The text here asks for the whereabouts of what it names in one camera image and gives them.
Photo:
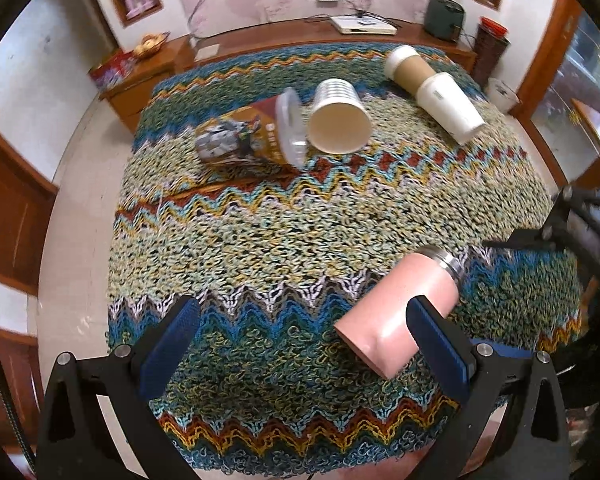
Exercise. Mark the white patterned paper cup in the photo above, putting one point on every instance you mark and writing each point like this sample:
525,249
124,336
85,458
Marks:
338,122

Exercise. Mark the white set-top box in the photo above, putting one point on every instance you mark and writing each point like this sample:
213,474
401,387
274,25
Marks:
362,25

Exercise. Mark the brown sleeve paper cup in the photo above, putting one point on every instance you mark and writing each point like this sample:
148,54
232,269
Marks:
407,68

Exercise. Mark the red tin box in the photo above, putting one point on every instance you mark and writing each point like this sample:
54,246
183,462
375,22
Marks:
113,70

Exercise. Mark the pink steel tumbler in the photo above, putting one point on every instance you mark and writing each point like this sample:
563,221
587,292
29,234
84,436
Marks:
375,328

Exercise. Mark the brown wooden door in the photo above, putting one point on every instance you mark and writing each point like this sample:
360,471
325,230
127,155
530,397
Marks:
26,202

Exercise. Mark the wooden tv cabinet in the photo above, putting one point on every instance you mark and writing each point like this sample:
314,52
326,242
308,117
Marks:
314,30

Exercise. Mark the fruit bowl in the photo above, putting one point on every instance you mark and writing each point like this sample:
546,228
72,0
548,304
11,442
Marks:
150,45

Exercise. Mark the small wooden drawer cabinet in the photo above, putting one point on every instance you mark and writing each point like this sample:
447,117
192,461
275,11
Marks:
131,96

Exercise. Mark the white card on cabinet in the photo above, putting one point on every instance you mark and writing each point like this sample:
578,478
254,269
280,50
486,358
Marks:
210,51

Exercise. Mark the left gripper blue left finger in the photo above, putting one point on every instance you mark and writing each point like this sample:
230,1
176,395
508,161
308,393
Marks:
162,346

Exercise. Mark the white waste bin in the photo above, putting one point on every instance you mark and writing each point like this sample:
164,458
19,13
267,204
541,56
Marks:
501,95

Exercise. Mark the colourful knitted table cloth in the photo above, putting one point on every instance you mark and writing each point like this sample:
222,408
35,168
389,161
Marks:
276,255

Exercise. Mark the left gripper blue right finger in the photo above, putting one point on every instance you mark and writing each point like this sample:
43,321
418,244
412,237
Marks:
445,348

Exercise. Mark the dark tall basket red lid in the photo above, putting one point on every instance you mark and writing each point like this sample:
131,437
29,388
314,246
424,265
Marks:
490,44

